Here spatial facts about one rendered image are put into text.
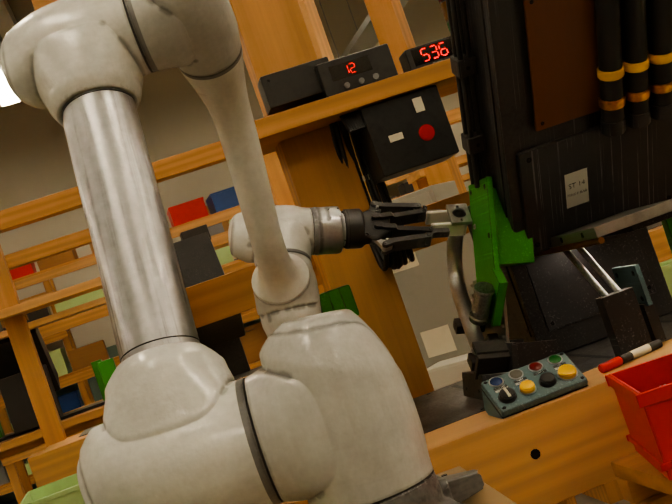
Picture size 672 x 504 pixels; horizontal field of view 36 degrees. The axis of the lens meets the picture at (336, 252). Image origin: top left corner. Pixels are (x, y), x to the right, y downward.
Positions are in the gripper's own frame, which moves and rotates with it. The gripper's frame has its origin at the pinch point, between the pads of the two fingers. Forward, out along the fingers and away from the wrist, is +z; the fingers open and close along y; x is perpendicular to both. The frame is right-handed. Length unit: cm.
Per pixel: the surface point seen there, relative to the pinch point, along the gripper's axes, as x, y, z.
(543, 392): -4.4, -46.4, 3.5
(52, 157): 586, 820, -177
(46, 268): 468, 506, -155
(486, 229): -5.8, -9.2, 4.4
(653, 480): -12, -69, 10
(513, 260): -2.6, -14.4, 8.6
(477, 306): 3.1, -19.7, 1.3
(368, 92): -10.8, 29.3, -10.6
